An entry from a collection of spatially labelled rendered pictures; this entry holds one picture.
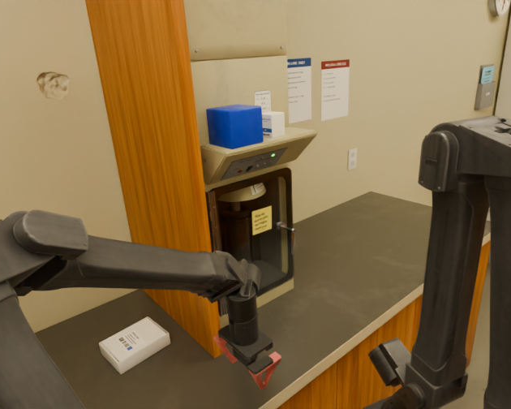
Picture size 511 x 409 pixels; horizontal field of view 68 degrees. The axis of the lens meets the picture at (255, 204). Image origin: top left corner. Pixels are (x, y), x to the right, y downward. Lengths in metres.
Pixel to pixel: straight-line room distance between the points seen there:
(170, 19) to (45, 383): 0.68
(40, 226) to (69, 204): 0.93
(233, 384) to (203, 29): 0.87
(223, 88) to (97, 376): 0.83
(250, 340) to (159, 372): 0.43
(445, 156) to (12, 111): 1.11
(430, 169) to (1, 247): 0.45
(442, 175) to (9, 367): 0.46
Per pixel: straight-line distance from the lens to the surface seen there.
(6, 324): 0.39
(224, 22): 1.03
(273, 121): 1.02
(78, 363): 1.26
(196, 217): 0.92
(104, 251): 0.50
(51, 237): 0.42
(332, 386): 1.30
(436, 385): 0.66
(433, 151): 0.49
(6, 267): 0.40
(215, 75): 1.01
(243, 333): 0.76
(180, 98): 0.86
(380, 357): 0.76
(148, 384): 1.13
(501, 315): 0.53
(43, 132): 1.30
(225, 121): 0.92
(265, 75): 1.11
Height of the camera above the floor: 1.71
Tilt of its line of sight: 21 degrees down
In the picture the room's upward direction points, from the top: 4 degrees counter-clockwise
